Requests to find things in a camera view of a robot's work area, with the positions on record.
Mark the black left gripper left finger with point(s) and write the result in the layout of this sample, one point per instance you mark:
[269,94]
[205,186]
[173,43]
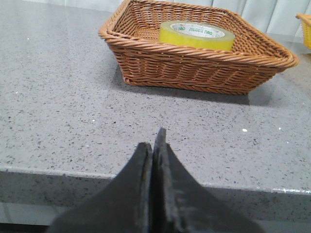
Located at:
[121,207]

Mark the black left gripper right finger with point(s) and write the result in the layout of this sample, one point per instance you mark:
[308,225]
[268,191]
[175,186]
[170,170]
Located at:
[179,204]

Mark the yellow-green packing tape roll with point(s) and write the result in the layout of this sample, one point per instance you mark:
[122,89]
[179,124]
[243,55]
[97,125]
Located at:
[195,34]

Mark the brown wicker basket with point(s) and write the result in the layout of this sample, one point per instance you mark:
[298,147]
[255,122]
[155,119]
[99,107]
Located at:
[132,35]

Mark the yellow woven basket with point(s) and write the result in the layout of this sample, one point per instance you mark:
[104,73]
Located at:
[306,28]

